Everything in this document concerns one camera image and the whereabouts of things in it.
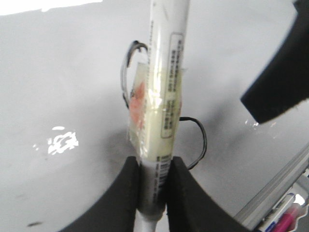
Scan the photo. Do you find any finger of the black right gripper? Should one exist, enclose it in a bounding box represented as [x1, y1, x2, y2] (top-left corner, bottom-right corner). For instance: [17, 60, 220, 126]
[240, 0, 309, 124]

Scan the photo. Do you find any blue capped whiteboard marker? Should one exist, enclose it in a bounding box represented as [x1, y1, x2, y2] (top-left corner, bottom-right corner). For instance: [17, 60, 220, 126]
[257, 193, 295, 232]

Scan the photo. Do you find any white whiteboard marker with tape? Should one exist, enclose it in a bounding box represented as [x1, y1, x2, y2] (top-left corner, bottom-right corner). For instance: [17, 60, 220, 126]
[130, 0, 190, 232]

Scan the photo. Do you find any white whiteboard with aluminium frame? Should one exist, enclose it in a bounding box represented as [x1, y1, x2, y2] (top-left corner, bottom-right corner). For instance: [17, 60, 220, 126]
[0, 0, 309, 232]

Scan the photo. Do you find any grey metal marker tray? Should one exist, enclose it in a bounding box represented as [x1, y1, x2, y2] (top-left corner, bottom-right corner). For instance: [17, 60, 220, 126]
[254, 169, 309, 232]

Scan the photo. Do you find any pink red whiteboard marker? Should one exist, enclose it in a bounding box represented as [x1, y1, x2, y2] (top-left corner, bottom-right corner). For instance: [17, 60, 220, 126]
[272, 203, 302, 232]

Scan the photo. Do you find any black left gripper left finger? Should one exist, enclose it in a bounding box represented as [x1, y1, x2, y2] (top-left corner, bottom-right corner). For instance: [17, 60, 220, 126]
[61, 156, 139, 232]

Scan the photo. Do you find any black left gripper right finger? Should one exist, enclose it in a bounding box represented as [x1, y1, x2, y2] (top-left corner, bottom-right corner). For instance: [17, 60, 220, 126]
[166, 157, 248, 232]

